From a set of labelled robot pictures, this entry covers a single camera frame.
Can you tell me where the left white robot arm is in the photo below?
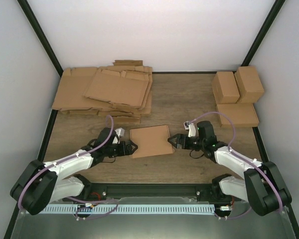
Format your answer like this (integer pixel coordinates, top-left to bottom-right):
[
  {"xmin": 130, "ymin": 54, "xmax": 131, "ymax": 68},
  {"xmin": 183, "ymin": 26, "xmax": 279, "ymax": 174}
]
[{"xmin": 10, "ymin": 127, "xmax": 138, "ymax": 215}]

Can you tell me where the folded cardboard box back left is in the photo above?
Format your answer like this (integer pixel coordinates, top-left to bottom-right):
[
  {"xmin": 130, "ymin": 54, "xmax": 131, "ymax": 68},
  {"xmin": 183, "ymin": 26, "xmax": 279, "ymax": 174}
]
[{"xmin": 212, "ymin": 72, "xmax": 240, "ymax": 104}]

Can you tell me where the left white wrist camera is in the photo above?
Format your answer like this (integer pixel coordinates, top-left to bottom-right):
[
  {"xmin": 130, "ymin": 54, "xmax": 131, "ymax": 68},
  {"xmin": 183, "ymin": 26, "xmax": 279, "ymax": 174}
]
[{"xmin": 112, "ymin": 127, "xmax": 125, "ymax": 144}]

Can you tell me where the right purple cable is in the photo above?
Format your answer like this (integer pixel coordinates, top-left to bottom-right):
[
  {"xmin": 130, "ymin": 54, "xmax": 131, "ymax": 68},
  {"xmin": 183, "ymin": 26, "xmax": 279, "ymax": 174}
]
[{"xmin": 193, "ymin": 112, "xmax": 285, "ymax": 214}]

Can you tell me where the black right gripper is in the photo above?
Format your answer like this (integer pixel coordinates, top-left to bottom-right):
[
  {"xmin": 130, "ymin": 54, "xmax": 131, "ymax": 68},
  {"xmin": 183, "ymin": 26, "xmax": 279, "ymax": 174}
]
[{"xmin": 168, "ymin": 133, "xmax": 205, "ymax": 150}]

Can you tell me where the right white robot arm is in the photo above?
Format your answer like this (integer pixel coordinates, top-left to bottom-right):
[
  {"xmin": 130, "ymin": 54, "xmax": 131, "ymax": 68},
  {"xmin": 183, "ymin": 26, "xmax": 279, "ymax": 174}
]
[{"xmin": 167, "ymin": 121, "xmax": 292, "ymax": 216}]

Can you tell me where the stack of flat cardboard sheets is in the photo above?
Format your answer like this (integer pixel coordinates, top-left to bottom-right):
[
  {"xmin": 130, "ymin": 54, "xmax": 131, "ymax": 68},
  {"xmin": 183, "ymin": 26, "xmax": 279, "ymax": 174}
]
[{"xmin": 52, "ymin": 60, "xmax": 153, "ymax": 124}]

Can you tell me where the left black frame post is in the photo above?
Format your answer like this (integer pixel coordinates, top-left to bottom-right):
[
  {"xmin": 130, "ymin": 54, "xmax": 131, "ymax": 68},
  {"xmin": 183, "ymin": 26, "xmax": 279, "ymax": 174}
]
[{"xmin": 17, "ymin": 0, "xmax": 63, "ymax": 77}]

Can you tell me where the purple cable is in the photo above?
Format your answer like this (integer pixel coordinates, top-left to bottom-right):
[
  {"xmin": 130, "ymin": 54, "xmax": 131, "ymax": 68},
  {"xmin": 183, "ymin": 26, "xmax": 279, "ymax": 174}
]
[
  {"xmin": 193, "ymin": 112, "xmax": 285, "ymax": 214},
  {"xmin": 17, "ymin": 114, "xmax": 115, "ymax": 209}
]

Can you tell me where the brown cardboard box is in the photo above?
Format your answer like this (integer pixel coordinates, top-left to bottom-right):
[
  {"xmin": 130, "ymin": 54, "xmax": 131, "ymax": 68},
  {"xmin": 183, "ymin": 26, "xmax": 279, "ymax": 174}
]
[{"xmin": 130, "ymin": 125, "xmax": 174, "ymax": 159}]

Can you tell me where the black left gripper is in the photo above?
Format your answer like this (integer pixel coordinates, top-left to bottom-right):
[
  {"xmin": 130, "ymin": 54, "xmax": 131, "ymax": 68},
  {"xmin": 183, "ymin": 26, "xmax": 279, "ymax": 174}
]
[{"xmin": 105, "ymin": 140, "xmax": 139, "ymax": 157}]

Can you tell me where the folded cardboard box front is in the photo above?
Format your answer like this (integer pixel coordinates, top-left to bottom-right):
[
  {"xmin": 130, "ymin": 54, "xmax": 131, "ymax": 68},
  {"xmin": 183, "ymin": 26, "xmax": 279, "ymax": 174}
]
[{"xmin": 216, "ymin": 104, "xmax": 259, "ymax": 127}]

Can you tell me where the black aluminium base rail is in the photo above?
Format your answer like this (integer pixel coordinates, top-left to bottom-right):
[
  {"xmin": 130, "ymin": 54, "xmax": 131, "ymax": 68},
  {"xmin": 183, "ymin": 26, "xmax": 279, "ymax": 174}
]
[{"xmin": 76, "ymin": 183, "xmax": 232, "ymax": 202}]

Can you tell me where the light blue slotted cable duct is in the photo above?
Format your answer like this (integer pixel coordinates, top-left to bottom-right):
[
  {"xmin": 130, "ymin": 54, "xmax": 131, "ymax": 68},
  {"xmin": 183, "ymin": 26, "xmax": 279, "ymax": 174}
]
[{"xmin": 41, "ymin": 204, "xmax": 215, "ymax": 215}]

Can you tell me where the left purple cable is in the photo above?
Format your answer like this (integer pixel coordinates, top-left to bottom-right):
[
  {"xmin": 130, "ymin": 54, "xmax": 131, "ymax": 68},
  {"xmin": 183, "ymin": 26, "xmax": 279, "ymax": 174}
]
[{"xmin": 17, "ymin": 114, "xmax": 115, "ymax": 209}]

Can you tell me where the black frame post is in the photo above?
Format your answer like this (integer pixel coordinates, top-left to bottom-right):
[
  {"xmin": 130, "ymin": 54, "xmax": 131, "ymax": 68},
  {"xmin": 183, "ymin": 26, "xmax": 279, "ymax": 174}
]
[
  {"xmin": 17, "ymin": 0, "xmax": 63, "ymax": 77},
  {"xmin": 241, "ymin": 0, "xmax": 286, "ymax": 67}
]

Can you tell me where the folded cardboard box back right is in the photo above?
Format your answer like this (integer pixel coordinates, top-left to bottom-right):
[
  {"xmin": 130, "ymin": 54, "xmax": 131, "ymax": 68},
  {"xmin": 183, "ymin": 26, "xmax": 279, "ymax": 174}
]
[{"xmin": 235, "ymin": 66, "xmax": 265, "ymax": 104}]

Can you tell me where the right black frame post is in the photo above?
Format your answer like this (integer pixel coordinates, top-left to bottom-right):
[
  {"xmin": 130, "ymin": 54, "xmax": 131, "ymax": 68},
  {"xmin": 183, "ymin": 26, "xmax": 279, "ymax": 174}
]
[{"xmin": 241, "ymin": 0, "xmax": 286, "ymax": 67}]

